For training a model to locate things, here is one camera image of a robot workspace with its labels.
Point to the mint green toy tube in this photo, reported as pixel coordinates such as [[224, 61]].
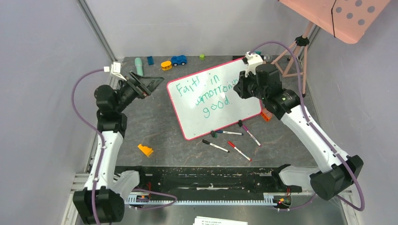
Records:
[[139, 66]]

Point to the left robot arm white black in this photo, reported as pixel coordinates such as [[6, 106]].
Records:
[[102, 199]]

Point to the white cable duct strip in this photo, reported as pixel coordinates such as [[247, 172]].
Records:
[[267, 200]]

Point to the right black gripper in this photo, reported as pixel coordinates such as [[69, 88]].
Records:
[[244, 86]]

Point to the red whiteboard marker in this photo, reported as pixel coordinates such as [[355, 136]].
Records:
[[238, 150]]

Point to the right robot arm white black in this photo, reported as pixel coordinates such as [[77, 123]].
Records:
[[336, 170]]

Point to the pink perforated board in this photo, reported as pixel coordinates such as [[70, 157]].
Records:
[[346, 20]]

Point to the blue toy car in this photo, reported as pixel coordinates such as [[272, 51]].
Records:
[[179, 60]]

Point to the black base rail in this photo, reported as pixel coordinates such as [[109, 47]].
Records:
[[171, 179]]

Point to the dark blue block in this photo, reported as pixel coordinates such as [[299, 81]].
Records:
[[150, 60]]

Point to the black whiteboard marker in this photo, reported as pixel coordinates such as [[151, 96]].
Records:
[[214, 145]]

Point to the white paper sheet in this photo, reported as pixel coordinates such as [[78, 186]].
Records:
[[216, 221]]

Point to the pink framed whiteboard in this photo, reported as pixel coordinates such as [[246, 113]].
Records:
[[205, 101]]

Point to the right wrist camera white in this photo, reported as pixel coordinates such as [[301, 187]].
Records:
[[252, 60]]

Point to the yellow plastic wedge block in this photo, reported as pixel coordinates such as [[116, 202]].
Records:
[[145, 150]]

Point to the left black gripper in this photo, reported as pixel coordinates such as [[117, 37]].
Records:
[[142, 86]]

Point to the orange semicircle toy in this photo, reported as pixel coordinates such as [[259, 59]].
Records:
[[266, 115]]

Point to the green marker cap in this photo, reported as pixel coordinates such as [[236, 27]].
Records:
[[213, 134]]

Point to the blue whiteboard marker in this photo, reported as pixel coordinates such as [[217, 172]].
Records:
[[228, 132]]

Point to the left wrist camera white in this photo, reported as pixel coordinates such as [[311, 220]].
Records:
[[115, 70]]

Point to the yellow oval toy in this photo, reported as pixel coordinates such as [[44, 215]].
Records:
[[166, 65]]

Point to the purple whiteboard marker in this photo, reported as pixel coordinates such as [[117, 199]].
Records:
[[251, 135]]

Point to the pink tripod stand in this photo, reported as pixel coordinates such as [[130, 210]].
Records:
[[299, 52]]

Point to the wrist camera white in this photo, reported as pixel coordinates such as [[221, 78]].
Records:
[[252, 60], [115, 70]]

